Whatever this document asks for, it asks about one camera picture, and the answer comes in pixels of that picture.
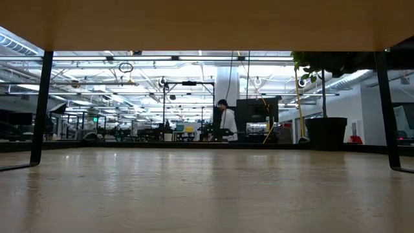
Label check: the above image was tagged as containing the person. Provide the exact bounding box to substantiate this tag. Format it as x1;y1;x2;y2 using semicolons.
216;98;239;142

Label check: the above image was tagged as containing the thin yellow hanging cable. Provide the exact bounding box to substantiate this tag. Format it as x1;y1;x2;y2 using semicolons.
237;50;276;145

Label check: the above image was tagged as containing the small black monitor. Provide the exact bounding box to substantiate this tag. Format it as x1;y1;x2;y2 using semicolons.
212;105;224;135

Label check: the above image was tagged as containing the long ceiling light strip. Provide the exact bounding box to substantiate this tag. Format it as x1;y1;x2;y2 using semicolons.
100;55;295;62

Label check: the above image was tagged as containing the green plant in black pot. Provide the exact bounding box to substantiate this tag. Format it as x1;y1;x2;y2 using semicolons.
290;50;376;152

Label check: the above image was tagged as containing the black aluminium table frame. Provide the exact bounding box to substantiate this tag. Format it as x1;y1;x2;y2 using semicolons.
0;139;414;157

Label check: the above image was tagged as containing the raised wooden shelf board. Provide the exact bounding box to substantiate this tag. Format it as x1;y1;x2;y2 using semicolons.
0;0;414;52

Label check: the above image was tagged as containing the black metal gantry frame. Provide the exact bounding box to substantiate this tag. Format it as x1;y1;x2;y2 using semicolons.
162;80;215;126

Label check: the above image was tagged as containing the thick yellow cable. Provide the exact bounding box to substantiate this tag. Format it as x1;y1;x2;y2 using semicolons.
293;68;307;139

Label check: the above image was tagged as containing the large black monitor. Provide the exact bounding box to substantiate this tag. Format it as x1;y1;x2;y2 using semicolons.
235;97;280;124

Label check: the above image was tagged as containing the black hanging cable loop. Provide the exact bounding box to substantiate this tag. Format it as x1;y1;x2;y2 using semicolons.
118;61;135;74

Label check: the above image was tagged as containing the black metal shelf leg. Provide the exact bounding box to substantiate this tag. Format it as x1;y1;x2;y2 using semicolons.
0;50;54;173
375;50;414;175

